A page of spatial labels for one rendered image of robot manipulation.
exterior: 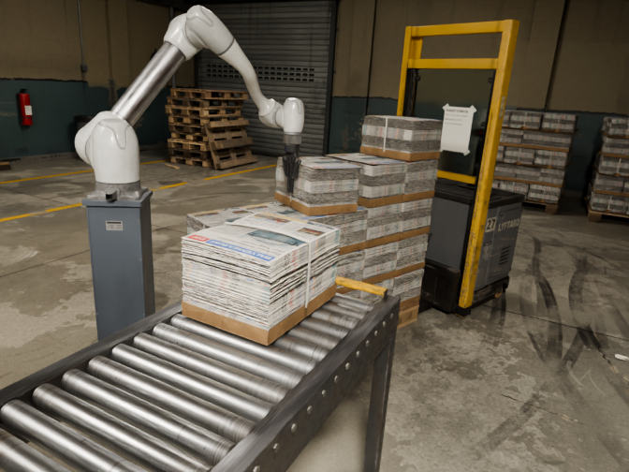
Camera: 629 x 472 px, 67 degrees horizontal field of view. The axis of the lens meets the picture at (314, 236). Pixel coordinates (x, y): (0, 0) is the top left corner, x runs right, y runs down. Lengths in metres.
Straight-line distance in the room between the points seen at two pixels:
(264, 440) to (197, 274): 0.51
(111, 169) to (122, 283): 0.43
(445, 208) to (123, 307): 2.26
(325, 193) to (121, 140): 0.97
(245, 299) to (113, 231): 0.80
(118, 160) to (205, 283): 0.71
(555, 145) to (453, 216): 3.71
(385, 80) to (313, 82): 1.46
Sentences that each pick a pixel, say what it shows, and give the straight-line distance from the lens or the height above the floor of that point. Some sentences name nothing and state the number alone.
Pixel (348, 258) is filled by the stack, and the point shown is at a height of 0.57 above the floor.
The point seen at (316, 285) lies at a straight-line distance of 1.37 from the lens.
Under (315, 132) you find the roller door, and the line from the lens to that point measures 9.63.
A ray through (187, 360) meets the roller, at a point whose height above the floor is 0.79.
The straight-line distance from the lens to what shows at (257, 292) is 1.17.
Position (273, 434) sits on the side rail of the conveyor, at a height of 0.80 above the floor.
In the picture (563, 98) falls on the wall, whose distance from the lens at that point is 8.56.
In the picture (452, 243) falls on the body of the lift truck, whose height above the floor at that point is 0.45.
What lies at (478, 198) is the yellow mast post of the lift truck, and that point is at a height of 0.84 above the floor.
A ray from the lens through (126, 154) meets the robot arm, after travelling 1.83.
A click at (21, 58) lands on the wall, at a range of 9.06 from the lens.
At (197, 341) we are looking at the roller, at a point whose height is 0.80.
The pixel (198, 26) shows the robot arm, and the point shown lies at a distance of 2.03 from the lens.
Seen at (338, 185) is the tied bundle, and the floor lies 0.97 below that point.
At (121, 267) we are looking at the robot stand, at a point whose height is 0.74.
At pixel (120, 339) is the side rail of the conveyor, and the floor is 0.80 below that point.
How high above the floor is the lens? 1.42
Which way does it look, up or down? 17 degrees down
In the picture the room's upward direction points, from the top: 3 degrees clockwise
